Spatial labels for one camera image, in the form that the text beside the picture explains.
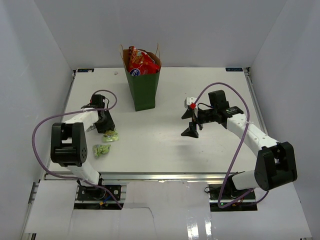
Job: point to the blue label right corner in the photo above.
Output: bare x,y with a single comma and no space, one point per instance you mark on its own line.
233,69

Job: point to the aluminium front rail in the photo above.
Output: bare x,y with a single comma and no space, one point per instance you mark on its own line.
161,176

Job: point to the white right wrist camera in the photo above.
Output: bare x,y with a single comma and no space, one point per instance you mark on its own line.
190,103

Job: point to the blue label left corner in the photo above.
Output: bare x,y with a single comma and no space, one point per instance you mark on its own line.
85,70

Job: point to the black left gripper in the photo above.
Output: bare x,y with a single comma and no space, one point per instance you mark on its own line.
110,124

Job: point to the brown and green paper bag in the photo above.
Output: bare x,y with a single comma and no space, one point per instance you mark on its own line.
143,88

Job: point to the light blue snack packet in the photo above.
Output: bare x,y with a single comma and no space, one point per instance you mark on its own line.
92,127

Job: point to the blue label corner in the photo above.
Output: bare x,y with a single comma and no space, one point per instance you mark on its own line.
85,70
233,69

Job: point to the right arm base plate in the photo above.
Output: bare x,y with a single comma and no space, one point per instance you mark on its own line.
246,203

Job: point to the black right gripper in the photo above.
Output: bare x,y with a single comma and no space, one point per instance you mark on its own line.
191,131

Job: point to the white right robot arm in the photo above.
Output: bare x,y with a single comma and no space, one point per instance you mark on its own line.
275,161

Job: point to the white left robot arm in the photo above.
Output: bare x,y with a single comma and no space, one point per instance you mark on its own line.
68,139

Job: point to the large red candy bag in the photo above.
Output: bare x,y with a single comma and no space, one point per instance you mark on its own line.
140,63

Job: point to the green snack packet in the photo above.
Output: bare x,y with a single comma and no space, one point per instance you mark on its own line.
110,136
99,150

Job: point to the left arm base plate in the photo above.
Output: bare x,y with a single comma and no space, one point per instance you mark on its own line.
90,193

